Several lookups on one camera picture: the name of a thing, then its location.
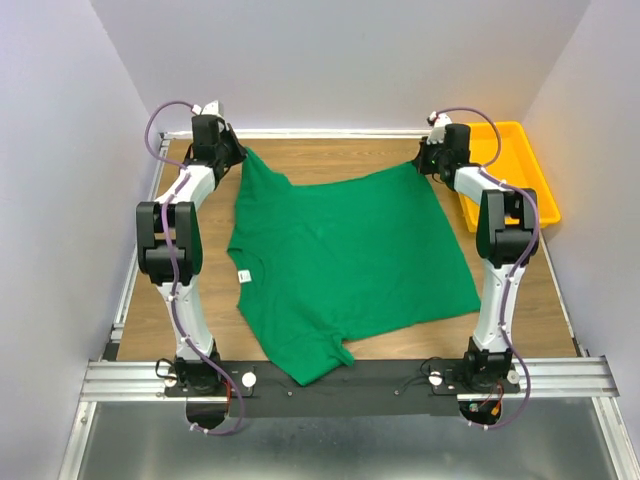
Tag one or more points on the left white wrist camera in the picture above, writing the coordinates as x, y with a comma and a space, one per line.
214, 109

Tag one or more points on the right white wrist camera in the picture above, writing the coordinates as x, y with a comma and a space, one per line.
438, 122

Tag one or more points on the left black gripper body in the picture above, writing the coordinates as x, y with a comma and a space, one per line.
228, 150

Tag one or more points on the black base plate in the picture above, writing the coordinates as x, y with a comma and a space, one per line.
259, 389

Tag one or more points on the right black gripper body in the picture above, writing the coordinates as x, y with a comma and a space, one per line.
430, 157

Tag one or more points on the yellow plastic tray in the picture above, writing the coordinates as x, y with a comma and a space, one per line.
517, 163

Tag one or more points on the green t shirt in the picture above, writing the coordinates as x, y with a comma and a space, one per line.
322, 265

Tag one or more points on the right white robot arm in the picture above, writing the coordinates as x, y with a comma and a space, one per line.
507, 236

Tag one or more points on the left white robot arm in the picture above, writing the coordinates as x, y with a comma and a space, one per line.
170, 251

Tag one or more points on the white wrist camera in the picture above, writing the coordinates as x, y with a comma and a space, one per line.
214, 109
438, 122

